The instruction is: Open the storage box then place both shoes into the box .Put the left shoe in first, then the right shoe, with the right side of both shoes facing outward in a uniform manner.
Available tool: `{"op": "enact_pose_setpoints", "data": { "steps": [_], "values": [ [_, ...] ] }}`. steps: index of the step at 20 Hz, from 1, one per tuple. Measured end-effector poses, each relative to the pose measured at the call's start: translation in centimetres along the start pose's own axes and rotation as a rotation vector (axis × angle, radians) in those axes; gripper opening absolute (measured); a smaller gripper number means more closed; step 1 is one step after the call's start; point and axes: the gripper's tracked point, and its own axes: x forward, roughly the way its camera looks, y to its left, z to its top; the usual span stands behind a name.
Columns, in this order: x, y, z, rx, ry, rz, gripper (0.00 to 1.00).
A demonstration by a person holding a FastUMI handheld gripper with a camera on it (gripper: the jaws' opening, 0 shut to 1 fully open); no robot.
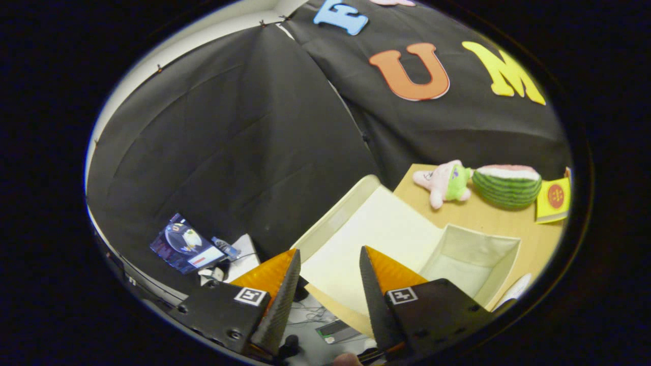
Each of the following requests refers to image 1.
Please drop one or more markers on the blue printed packet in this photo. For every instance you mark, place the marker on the blue printed packet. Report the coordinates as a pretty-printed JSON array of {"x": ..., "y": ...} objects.
[{"x": 185, "y": 245}]

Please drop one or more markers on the watermelon slice plush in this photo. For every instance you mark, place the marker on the watermelon slice plush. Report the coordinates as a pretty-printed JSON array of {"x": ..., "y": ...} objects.
[{"x": 507, "y": 187}]

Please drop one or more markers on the white paper sheet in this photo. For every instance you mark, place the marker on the white paper sheet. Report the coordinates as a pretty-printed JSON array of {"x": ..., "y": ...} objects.
[{"x": 245, "y": 259}]

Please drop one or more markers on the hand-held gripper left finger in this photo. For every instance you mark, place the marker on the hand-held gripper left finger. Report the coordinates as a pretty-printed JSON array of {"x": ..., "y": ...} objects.
[{"x": 278, "y": 310}]

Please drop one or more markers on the small blue bottle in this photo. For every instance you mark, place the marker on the small blue bottle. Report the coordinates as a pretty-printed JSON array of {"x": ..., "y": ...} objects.
[{"x": 226, "y": 248}]

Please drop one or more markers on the white canvas shoe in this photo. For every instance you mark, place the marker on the white canvas shoe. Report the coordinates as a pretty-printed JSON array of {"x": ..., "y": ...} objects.
[{"x": 514, "y": 291}]

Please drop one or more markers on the yellow book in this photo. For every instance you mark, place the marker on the yellow book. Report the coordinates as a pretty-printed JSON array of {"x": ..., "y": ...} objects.
[{"x": 553, "y": 199}]

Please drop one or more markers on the pink and green starfish plush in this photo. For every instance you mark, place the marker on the pink and green starfish plush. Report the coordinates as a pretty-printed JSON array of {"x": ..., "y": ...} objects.
[{"x": 445, "y": 182}]

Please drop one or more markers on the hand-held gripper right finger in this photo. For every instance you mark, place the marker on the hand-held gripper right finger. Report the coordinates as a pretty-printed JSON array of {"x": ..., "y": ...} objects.
[{"x": 375, "y": 305}]

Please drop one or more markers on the cream fabric storage box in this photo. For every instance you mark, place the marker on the cream fabric storage box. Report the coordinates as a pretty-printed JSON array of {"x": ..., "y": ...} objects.
[{"x": 376, "y": 234}]

